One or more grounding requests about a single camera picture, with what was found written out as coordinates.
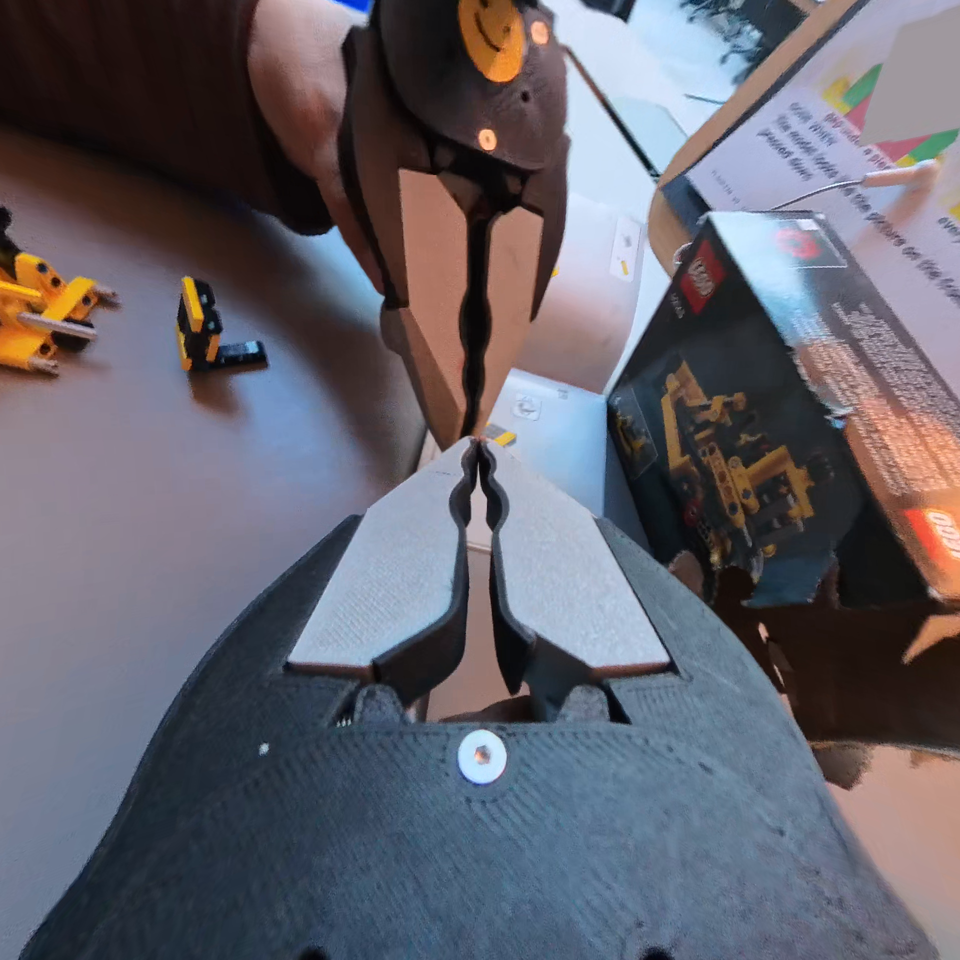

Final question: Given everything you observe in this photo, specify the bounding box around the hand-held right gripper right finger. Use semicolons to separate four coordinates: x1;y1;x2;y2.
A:
478;441;672;719

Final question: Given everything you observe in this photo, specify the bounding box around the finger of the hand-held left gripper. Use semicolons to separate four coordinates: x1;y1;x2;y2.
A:
477;133;573;436
336;24;481;451

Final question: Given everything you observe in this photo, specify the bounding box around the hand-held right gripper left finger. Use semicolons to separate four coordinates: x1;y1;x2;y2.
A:
285;437;481;708

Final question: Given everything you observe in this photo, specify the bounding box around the white instruction booklet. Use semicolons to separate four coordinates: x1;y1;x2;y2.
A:
416;191;676;560

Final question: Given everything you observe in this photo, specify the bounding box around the person's left forearm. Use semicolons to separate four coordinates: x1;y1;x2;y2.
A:
0;0;335;237

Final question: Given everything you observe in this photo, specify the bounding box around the small yellow black lego assembly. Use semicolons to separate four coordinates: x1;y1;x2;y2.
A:
176;275;270;374

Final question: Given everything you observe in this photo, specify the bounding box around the dark lego box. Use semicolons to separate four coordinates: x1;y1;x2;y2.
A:
606;211;960;751

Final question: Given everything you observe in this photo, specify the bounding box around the large yellow lego assembly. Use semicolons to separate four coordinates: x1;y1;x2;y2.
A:
0;206;121;378

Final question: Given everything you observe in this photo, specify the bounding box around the person's left hand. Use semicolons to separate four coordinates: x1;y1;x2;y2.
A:
247;0;387;295

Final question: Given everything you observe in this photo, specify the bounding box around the brown board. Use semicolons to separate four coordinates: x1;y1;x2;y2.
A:
647;0;864;280

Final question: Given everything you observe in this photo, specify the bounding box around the grey flat panel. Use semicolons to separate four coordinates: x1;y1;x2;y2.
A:
562;45;689;181

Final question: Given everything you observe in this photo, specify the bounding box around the printed paper sheet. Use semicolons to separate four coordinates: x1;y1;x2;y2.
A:
686;0;960;309

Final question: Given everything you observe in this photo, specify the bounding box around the white cable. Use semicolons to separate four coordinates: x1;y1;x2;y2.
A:
772;159;942;213

